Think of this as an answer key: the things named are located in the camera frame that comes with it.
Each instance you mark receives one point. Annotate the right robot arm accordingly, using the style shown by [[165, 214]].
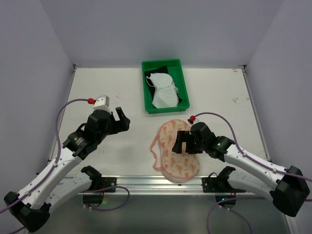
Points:
[[285, 187]]

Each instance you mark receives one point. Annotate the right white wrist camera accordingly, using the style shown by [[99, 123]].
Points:
[[193, 120]]

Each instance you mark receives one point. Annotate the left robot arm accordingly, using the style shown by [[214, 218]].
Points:
[[33, 205]]

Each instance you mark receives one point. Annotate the black bra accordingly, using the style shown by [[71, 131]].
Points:
[[163, 69]]

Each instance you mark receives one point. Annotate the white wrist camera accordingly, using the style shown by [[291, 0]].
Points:
[[100, 103], [193, 120]]

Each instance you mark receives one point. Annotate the aluminium mounting rail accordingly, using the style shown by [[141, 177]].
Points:
[[159, 185]]

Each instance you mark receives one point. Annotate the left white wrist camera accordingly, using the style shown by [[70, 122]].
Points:
[[100, 103]]

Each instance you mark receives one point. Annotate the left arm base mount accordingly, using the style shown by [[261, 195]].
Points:
[[94, 196]]

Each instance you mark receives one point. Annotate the white bra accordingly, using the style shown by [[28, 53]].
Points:
[[165, 95]]

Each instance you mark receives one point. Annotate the floral mesh laundry bag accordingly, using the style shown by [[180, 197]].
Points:
[[177, 168]]

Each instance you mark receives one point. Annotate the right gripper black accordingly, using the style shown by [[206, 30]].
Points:
[[188, 142]]

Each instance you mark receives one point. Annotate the green plastic tray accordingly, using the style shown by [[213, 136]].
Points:
[[175, 70]]

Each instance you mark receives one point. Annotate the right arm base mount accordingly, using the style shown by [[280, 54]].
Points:
[[219, 185]]

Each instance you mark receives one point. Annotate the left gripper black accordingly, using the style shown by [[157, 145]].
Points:
[[116, 124]]

